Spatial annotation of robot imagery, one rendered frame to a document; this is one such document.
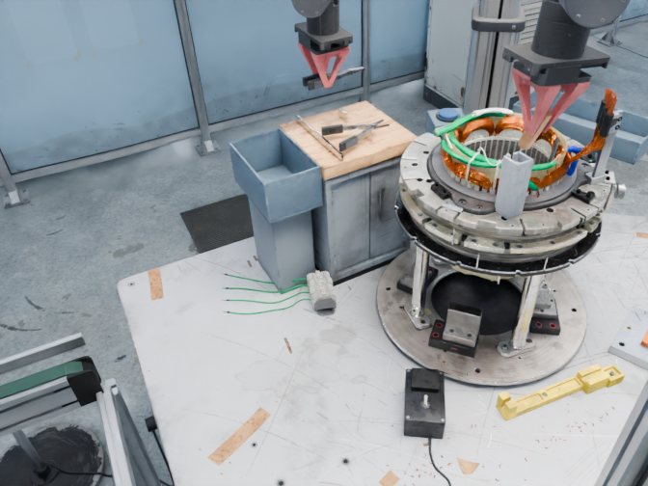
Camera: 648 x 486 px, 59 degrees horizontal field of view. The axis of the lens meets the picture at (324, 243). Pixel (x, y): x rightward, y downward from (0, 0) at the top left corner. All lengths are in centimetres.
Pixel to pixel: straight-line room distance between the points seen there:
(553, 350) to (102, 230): 220
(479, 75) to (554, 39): 69
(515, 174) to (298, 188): 38
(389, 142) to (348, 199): 13
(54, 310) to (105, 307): 20
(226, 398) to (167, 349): 17
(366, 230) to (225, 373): 38
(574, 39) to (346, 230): 58
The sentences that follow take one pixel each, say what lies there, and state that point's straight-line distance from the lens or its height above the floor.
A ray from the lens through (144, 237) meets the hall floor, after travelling 272.
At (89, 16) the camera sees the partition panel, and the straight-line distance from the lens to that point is 295.
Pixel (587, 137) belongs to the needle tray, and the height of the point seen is 105.
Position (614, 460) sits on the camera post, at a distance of 64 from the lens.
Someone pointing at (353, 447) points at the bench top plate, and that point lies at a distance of 95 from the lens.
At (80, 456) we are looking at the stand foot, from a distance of 201.
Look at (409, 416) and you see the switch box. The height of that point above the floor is 83.
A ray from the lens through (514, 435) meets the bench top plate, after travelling 99.
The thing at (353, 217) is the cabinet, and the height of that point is 93.
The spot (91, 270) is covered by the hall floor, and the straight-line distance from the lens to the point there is 264.
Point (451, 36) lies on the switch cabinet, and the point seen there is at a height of 46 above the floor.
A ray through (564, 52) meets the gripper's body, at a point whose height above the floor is 135.
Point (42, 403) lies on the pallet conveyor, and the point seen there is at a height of 72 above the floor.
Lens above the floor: 159
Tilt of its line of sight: 39 degrees down
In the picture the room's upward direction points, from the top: 3 degrees counter-clockwise
